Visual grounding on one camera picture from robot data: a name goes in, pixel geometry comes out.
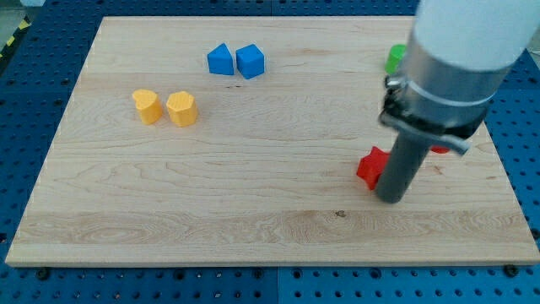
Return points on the red star block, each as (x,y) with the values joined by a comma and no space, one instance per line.
(371,166)

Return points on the black clamp with lever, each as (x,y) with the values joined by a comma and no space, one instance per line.
(422,122)

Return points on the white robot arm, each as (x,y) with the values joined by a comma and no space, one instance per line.
(458,53)

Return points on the blue triangular block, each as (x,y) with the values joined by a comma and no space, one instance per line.
(220,60)

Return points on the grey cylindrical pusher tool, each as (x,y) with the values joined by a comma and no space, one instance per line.
(406,156)

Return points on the blue cube block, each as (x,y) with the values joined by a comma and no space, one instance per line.
(250,61)

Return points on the wooden board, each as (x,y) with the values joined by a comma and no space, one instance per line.
(266,176)

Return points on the yellow heart block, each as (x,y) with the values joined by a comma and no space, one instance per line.
(148,106)

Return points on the red block behind arm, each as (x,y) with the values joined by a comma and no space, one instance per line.
(439,149)

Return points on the yellow hexagon block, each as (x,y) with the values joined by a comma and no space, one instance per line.
(182,109)

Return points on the green block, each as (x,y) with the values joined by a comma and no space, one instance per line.
(394,58)

